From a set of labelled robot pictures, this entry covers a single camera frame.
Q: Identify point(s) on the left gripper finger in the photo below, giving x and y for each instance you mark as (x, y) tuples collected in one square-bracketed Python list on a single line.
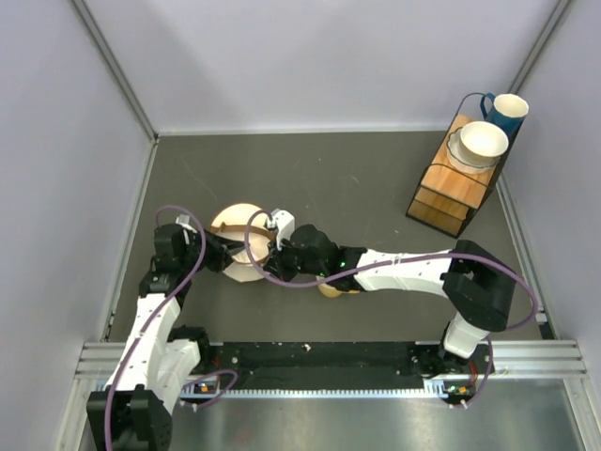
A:
[(219, 263), (228, 246)]

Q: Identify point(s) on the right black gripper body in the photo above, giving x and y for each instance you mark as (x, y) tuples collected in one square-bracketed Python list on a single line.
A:
[(290, 263)]

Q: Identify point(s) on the cream round laundry bag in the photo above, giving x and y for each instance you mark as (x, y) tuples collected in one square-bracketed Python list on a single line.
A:
[(230, 224)]

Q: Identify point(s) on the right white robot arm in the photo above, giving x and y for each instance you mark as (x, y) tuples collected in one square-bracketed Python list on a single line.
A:
[(477, 284)]

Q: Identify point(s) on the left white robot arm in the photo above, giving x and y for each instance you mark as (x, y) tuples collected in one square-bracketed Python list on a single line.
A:
[(134, 409)]

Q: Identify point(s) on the yellow mug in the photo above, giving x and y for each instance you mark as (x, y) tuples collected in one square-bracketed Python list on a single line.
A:
[(332, 292)]

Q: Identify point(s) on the white scalloped plate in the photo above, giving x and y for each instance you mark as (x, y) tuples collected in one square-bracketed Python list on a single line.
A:
[(457, 157)]

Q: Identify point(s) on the white bowl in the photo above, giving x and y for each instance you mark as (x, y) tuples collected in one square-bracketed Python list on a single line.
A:
[(481, 143)]

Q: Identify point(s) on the blue mug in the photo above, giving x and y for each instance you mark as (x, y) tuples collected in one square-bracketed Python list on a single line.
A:
[(506, 111)]

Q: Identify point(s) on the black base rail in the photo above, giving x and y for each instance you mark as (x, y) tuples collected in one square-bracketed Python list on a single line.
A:
[(407, 358)]

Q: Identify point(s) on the black wire wooden rack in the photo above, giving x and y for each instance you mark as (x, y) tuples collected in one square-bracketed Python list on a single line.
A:
[(446, 199)]

